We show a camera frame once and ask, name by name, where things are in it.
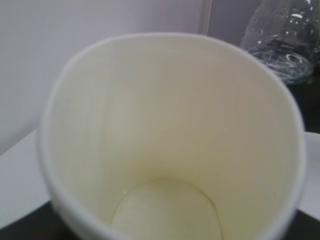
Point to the clear water bottle green label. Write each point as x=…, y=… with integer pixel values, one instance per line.
x=284, y=36

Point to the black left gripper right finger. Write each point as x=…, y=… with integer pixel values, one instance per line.
x=305, y=227

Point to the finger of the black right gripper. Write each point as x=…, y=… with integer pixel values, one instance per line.
x=307, y=96

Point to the white paper cup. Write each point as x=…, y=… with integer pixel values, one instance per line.
x=172, y=136

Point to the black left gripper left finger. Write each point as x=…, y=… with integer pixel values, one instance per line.
x=41, y=224

